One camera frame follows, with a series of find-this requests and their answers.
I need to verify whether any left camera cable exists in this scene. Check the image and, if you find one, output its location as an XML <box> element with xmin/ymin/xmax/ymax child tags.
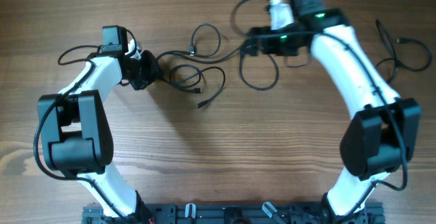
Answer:
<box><xmin>33</xmin><ymin>44</ymin><xmax>130</xmax><ymax>224</ymax></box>

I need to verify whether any camera cable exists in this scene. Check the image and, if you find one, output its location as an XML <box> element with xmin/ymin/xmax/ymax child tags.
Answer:
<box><xmin>230</xmin><ymin>0</ymin><xmax>409</xmax><ymax>224</ymax></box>
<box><xmin>33</xmin><ymin>44</ymin><xmax>130</xmax><ymax>224</ymax></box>

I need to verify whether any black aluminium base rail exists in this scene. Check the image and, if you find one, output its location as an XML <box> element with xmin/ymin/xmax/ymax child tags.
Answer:
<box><xmin>81</xmin><ymin>202</ymin><xmax>386</xmax><ymax>224</ymax></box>

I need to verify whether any right camera cable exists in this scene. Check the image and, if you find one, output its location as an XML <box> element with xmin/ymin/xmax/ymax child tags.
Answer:
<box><xmin>230</xmin><ymin>0</ymin><xmax>409</xmax><ymax>224</ymax></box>

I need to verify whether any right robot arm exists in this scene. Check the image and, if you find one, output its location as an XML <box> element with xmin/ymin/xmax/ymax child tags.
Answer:
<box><xmin>241</xmin><ymin>0</ymin><xmax>421</xmax><ymax>223</ymax></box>

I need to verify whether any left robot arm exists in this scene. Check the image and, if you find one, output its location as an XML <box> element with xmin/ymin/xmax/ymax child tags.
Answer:
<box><xmin>33</xmin><ymin>25</ymin><xmax>160</xmax><ymax>223</ymax></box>

